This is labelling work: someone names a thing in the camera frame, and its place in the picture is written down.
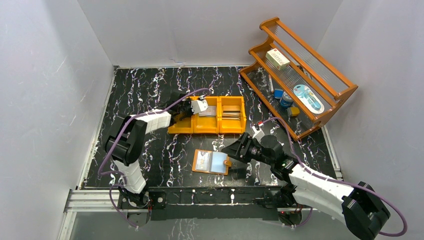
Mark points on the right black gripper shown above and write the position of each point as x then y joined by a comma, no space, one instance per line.
243,149

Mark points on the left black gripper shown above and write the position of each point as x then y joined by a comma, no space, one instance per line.
185,108

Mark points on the silver card stack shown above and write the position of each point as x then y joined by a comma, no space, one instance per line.
211,111

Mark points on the orange card stack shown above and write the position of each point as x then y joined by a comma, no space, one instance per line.
231,112

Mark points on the orange three-compartment bin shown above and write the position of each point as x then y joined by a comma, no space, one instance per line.
213,125

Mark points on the orange card holder wallet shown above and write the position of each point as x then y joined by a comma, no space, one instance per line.
211,162

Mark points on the orange wooden shelf rack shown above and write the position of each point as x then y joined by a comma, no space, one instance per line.
307,67

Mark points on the blue packaged cutter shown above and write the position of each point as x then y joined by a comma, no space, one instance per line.
309,99

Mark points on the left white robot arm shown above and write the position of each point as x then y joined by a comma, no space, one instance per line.
125,143

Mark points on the yellow grey sharpener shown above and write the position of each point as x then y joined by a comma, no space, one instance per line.
293,111

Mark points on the blue eraser block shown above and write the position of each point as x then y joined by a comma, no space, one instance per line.
278,94

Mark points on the white pen marker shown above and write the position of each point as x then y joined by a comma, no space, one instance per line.
270,83

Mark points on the white red box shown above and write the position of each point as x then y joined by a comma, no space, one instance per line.
277,59

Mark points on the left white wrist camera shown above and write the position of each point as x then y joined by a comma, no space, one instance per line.
199,106

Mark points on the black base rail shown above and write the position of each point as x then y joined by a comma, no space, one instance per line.
245,202

